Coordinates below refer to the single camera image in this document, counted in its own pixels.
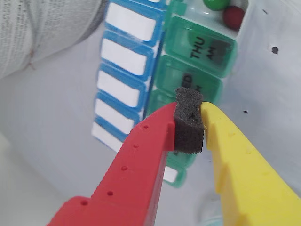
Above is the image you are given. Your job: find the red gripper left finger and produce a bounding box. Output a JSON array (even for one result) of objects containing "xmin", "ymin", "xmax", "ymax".
[{"xmin": 47, "ymin": 87, "xmax": 205, "ymax": 226}]

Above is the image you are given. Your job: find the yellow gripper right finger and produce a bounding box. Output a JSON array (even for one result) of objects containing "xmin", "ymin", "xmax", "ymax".
[{"xmin": 201, "ymin": 101, "xmax": 301, "ymax": 226}]

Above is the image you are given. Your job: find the green weekly pill organizer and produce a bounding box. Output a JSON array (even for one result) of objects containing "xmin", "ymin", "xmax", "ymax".
[{"xmin": 145, "ymin": 0, "xmax": 250, "ymax": 189}]

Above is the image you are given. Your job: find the red round pill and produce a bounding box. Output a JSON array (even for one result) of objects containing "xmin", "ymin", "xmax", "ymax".
[{"xmin": 222, "ymin": 6, "xmax": 245, "ymax": 30}]

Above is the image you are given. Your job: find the green round pill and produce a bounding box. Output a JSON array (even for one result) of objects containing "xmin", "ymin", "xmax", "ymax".
[{"xmin": 203, "ymin": 0, "xmax": 230, "ymax": 11}]

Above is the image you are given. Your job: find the blue weekly pill organizer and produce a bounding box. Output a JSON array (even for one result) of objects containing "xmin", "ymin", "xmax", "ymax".
[{"xmin": 91, "ymin": 0, "xmax": 168, "ymax": 151}]

